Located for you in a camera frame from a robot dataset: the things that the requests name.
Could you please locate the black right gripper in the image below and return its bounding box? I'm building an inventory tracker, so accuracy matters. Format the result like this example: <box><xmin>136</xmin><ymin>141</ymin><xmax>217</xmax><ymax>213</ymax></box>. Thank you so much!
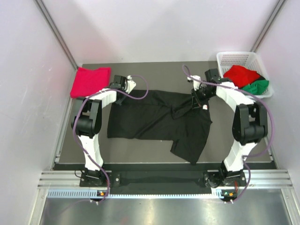
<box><xmin>190</xmin><ymin>86</ymin><xmax>215</xmax><ymax>109</ymax></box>

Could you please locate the black t shirt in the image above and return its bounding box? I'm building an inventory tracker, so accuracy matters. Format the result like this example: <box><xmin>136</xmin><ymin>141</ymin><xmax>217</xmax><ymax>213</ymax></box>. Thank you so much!
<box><xmin>107</xmin><ymin>90</ymin><xmax>212</xmax><ymax>165</ymax></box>

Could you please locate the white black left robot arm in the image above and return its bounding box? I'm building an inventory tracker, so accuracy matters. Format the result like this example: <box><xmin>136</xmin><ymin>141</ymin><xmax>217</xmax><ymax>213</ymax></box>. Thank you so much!
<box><xmin>71</xmin><ymin>88</ymin><xmax>132</xmax><ymax>187</ymax></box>

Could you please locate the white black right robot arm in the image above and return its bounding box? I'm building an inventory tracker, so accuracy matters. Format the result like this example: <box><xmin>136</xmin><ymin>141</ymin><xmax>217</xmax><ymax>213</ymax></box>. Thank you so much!
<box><xmin>188</xmin><ymin>78</ymin><xmax>268</xmax><ymax>188</ymax></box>

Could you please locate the folded pink t shirt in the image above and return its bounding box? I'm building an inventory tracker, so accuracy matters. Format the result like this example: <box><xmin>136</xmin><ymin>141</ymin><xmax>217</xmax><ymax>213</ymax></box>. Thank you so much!
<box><xmin>70</xmin><ymin>67</ymin><xmax>111</xmax><ymax>98</ymax></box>

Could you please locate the red t shirt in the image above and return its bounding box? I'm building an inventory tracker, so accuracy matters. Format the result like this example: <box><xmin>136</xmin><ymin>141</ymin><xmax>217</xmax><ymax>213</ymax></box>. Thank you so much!
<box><xmin>224</xmin><ymin>65</ymin><xmax>259</xmax><ymax>89</ymax></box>

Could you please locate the green t shirt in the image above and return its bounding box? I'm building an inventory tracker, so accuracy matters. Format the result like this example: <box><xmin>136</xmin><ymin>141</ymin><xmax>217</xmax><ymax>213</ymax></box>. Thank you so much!
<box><xmin>241</xmin><ymin>80</ymin><xmax>269</xmax><ymax>95</ymax></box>

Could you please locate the white plastic basket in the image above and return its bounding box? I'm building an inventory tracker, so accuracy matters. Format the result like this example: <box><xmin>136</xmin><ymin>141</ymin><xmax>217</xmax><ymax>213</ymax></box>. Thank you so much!
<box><xmin>217</xmin><ymin>52</ymin><xmax>274</xmax><ymax>98</ymax></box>

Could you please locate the black shirt in basket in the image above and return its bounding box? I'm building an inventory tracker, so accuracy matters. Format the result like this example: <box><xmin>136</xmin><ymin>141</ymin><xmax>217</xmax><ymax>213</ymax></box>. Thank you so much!
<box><xmin>256</xmin><ymin>75</ymin><xmax>266</xmax><ymax>81</ymax></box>

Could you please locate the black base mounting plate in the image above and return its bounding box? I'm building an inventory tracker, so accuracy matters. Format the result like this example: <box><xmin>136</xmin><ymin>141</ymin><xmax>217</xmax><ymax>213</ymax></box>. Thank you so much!
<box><xmin>79</xmin><ymin>171</ymin><xmax>246</xmax><ymax>188</ymax></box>

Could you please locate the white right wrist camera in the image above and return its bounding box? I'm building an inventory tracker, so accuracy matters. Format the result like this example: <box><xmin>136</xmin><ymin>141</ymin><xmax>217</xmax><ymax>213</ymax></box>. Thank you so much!
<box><xmin>187</xmin><ymin>75</ymin><xmax>201</xmax><ymax>91</ymax></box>

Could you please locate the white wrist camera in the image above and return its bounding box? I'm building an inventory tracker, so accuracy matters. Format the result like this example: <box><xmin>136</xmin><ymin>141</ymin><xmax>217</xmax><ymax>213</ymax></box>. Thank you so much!
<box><xmin>187</xmin><ymin>75</ymin><xmax>201</xmax><ymax>91</ymax></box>
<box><xmin>125</xmin><ymin>75</ymin><xmax>136</xmax><ymax>94</ymax></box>

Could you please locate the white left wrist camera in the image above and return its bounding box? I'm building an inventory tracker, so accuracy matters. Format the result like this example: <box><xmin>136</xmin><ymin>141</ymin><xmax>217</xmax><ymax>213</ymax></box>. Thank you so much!
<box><xmin>125</xmin><ymin>75</ymin><xmax>136</xmax><ymax>94</ymax></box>

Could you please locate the white slotted cable duct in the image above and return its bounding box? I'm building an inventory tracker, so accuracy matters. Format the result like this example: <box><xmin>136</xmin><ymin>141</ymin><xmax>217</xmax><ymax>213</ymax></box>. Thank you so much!
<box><xmin>47</xmin><ymin>188</ymin><xmax>237</xmax><ymax>199</ymax></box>

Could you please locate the aluminium rail frame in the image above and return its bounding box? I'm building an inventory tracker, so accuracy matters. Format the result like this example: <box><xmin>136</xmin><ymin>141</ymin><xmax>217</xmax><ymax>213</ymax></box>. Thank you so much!
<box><xmin>38</xmin><ymin>170</ymin><xmax>293</xmax><ymax>189</ymax></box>

